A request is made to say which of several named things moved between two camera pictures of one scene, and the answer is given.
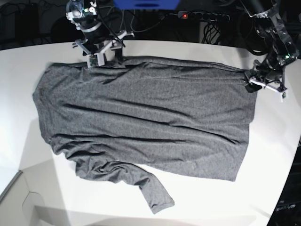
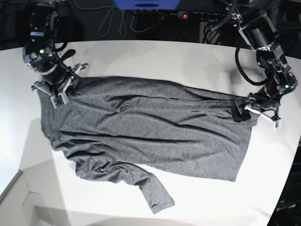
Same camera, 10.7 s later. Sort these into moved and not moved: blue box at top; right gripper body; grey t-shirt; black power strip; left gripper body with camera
Moved: right gripper body; grey t-shirt; left gripper body with camera
Not moved: blue box at top; black power strip
